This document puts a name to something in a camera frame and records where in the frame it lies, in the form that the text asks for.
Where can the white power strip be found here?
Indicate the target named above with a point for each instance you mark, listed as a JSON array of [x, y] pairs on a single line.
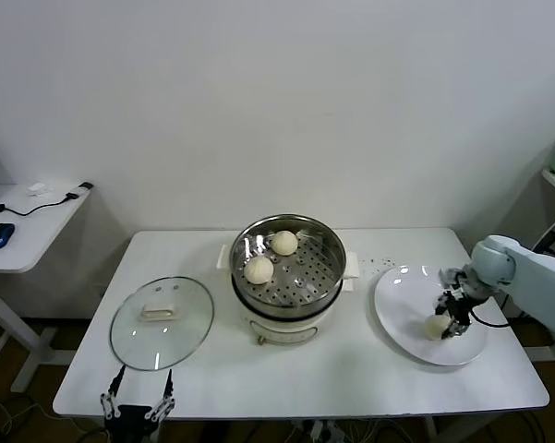
[[325, 434]]

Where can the white round plate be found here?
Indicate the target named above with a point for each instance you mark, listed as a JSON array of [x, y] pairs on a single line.
[[397, 300]]

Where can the small white object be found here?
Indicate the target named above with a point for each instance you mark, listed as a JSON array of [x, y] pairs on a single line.
[[39, 189]]

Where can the white side desk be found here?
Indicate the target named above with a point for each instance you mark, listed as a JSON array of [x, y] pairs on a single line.
[[37, 231]]

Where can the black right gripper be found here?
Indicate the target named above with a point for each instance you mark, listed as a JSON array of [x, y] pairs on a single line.
[[461, 308]]

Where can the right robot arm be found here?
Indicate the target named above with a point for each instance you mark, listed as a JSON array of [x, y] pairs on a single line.
[[535, 281]]

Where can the white steamed baozi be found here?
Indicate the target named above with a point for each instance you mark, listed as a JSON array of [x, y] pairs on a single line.
[[284, 243], [258, 271], [435, 327]]

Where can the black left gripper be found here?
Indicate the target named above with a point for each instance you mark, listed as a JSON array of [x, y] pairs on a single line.
[[131, 424]]

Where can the cream electric cooking pot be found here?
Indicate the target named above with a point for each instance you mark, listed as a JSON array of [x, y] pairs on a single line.
[[286, 330]]

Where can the perforated steel steamer basket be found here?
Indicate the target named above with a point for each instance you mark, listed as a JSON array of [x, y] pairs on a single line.
[[314, 290]]

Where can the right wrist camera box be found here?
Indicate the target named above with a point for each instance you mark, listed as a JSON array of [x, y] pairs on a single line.
[[452, 279]]

